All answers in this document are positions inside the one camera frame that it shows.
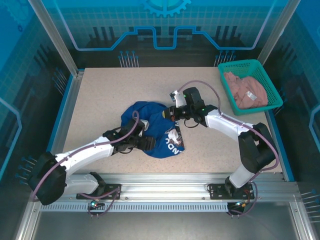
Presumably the blue printed t-shirt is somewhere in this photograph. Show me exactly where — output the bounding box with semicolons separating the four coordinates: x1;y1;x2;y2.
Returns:
120;100;186;160

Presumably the pink cloth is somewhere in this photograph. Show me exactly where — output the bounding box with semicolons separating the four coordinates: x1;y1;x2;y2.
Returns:
223;71;269;110

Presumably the small LED adapter board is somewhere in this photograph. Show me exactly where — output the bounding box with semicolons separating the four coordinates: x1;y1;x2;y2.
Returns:
233;199;251;210
89;199;105;210

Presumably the green plastic mesh basket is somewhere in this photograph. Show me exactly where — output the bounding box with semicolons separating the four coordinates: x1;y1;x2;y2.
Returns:
217;59;284;116

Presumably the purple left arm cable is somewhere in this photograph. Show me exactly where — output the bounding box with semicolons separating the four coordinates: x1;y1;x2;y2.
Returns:
32;109;141;218

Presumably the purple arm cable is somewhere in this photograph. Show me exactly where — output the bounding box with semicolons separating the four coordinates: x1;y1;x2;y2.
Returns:
178;79;280;218
32;109;141;218

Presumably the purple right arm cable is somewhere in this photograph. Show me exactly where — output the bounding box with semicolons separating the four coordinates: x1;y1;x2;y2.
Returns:
178;79;280;218

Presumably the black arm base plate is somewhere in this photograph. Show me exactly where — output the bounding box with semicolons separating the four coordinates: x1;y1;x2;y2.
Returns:
208;183;256;201
76;183;123;201

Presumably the long aluminium mounting rail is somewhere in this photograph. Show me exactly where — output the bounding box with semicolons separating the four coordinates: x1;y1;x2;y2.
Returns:
32;172;301;204

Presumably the aluminium side rail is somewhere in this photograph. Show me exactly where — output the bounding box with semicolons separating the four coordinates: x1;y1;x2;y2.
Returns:
14;69;85;240

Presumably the slotted grey cable duct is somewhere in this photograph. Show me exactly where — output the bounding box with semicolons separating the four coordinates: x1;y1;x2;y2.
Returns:
39;202;230;213

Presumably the aluminium frame post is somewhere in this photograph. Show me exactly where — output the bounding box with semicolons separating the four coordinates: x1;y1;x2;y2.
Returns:
256;0;303;68
28;0;85;77

